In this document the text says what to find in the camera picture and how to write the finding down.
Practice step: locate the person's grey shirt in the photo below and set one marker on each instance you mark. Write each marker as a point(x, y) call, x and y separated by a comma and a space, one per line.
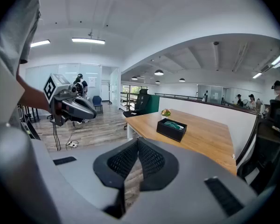
point(16, 31)

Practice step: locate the white power strip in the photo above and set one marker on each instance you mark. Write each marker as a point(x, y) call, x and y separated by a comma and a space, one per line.
point(72, 144)

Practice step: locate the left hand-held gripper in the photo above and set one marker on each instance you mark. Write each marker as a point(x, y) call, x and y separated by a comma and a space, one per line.
point(51, 87)

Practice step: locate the white table leg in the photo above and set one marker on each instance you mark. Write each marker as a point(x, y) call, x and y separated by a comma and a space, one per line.
point(129, 130)

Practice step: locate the coat rack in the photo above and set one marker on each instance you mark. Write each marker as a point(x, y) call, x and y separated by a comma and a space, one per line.
point(109, 92)

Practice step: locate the small potted flower plant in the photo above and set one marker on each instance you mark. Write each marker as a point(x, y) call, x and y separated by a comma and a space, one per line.
point(165, 113)

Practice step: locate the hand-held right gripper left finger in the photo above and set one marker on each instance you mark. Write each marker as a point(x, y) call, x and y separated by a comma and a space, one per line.
point(121, 162)

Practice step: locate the long ceiling light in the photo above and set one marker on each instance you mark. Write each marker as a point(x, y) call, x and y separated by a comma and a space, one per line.
point(88, 40)
point(257, 75)
point(279, 58)
point(40, 43)

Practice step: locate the person's left forearm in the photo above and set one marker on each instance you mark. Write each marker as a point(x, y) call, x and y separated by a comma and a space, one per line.
point(32, 97)

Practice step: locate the black office chair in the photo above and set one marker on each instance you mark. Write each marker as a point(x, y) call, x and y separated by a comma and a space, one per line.
point(140, 104)

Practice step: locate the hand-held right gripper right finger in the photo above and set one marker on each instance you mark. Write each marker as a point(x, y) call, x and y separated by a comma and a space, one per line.
point(154, 162)

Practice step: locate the dome ceiling camera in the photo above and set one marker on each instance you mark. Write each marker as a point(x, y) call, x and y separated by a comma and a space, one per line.
point(216, 43)

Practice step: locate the green tissue pack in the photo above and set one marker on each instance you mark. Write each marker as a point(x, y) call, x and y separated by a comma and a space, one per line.
point(173, 125)

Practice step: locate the blue chair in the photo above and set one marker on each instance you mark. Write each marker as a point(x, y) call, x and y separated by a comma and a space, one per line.
point(97, 101)

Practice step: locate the dark grey office chair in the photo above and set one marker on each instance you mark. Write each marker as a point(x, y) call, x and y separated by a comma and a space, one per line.
point(266, 148)

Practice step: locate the black tissue box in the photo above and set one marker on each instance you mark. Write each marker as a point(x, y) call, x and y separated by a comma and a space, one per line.
point(169, 133)

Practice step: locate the white paper notice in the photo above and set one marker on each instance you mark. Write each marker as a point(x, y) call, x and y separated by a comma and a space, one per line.
point(91, 81)

